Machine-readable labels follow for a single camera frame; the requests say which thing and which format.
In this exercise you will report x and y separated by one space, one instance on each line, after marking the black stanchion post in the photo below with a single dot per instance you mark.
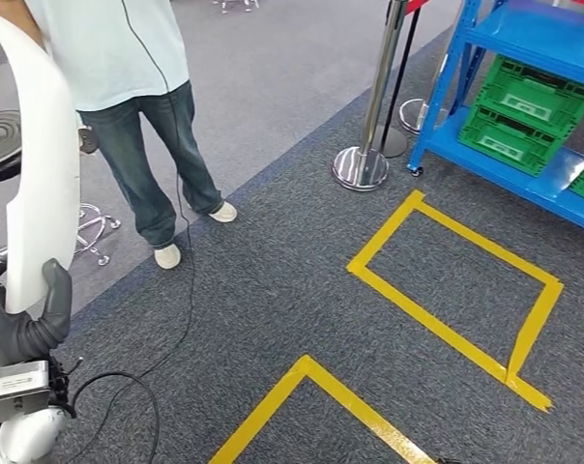
391 142

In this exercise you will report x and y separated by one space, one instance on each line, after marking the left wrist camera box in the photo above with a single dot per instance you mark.
16 391

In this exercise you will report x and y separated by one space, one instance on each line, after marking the yellow floor tape rectangle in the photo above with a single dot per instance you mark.
258 419
535 326

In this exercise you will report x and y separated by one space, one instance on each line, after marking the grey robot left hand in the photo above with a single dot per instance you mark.
11 336

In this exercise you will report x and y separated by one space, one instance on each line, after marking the chrome chair base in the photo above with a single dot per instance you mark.
233 5
96 227

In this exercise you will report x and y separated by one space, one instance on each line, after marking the white curved plastic car part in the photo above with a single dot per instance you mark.
40 192

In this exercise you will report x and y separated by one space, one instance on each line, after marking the chrome stanchion post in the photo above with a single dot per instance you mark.
412 115
362 170

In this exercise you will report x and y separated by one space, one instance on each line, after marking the blue metal shelf rack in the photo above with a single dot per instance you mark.
514 35

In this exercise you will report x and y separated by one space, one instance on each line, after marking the person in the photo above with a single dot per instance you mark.
128 51

